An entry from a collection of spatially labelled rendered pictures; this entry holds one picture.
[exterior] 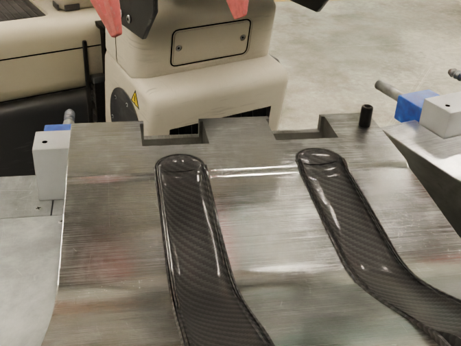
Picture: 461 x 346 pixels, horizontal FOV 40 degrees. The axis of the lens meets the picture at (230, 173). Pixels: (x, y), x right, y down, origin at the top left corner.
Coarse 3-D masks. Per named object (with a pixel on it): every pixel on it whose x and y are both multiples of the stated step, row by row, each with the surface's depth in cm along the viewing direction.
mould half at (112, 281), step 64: (128, 128) 51; (256, 128) 52; (128, 192) 44; (256, 192) 45; (384, 192) 45; (64, 256) 38; (128, 256) 38; (256, 256) 39; (320, 256) 39; (448, 256) 40; (64, 320) 32; (128, 320) 32; (320, 320) 30; (384, 320) 30
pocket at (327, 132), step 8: (320, 120) 55; (320, 128) 56; (328, 128) 54; (280, 136) 55; (288, 136) 55; (296, 136) 56; (304, 136) 56; (312, 136) 56; (320, 136) 56; (328, 136) 54; (336, 136) 52
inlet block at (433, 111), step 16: (400, 96) 65; (416, 96) 65; (432, 96) 65; (448, 96) 62; (400, 112) 65; (416, 112) 63; (432, 112) 61; (448, 112) 59; (432, 128) 61; (448, 128) 60
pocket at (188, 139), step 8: (200, 128) 54; (144, 136) 54; (152, 136) 54; (160, 136) 54; (168, 136) 54; (176, 136) 54; (184, 136) 54; (192, 136) 54; (200, 136) 54; (144, 144) 53; (152, 144) 54; (160, 144) 54; (168, 144) 54; (176, 144) 54
